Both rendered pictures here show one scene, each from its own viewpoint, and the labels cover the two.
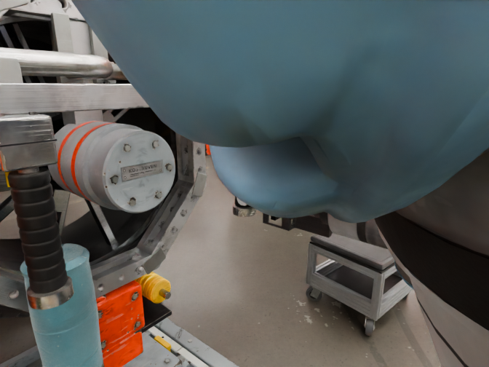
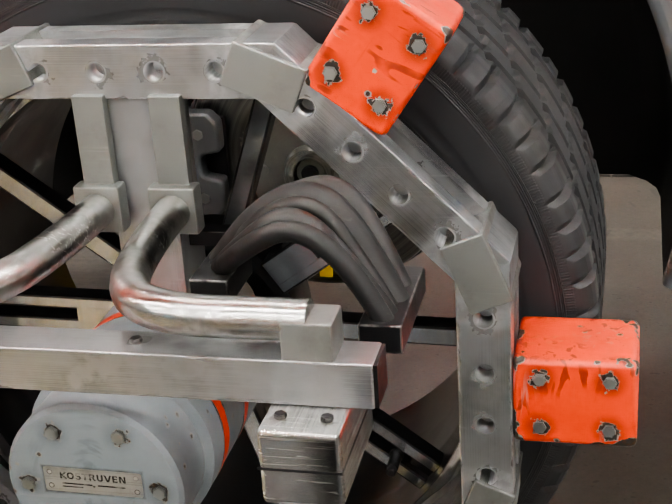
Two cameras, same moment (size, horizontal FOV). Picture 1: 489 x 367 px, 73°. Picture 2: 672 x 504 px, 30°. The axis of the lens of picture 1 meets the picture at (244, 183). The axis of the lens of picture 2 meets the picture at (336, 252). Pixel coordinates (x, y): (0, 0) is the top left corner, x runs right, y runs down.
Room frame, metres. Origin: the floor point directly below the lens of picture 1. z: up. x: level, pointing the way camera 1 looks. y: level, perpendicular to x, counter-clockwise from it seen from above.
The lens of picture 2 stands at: (0.34, -0.58, 1.32)
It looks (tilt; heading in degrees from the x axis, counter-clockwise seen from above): 23 degrees down; 65
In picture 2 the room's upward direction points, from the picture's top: 4 degrees counter-clockwise
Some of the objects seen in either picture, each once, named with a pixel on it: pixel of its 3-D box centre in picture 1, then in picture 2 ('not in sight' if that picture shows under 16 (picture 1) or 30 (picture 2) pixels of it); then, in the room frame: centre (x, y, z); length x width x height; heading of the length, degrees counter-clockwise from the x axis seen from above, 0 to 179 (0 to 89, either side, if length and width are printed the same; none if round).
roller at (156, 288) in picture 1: (132, 274); not in sight; (0.76, 0.29, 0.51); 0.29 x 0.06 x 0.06; 50
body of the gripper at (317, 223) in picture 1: (302, 199); not in sight; (0.51, -0.09, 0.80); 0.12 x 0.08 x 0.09; 50
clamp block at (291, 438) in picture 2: not in sight; (317, 428); (0.60, 0.02, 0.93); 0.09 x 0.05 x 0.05; 50
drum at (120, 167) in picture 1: (108, 163); (147, 409); (0.56, 0.23, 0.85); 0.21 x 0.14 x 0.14; 50
